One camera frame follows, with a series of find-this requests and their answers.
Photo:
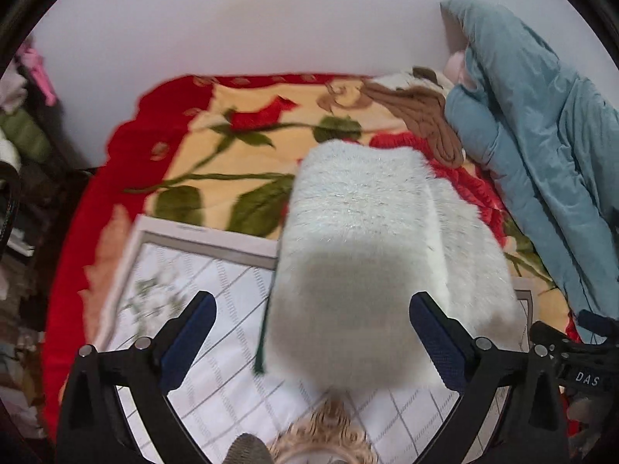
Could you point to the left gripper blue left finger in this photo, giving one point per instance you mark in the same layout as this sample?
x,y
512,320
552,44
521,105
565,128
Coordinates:
x,y
93,427

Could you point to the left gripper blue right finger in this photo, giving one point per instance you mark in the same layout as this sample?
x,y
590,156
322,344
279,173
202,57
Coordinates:
x,y
531,428

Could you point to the white fuzzy knit cardigan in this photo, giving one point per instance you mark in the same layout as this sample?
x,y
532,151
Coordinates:
x,y
366,229

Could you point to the cluttered clothes rack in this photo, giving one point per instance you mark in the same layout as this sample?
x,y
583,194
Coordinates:
x,y
30,163

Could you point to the blue quilted duvet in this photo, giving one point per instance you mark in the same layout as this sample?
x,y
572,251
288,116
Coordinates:
x,y
549,140

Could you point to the red floral blanket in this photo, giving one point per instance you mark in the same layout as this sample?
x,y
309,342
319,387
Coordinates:
x,y
222,152

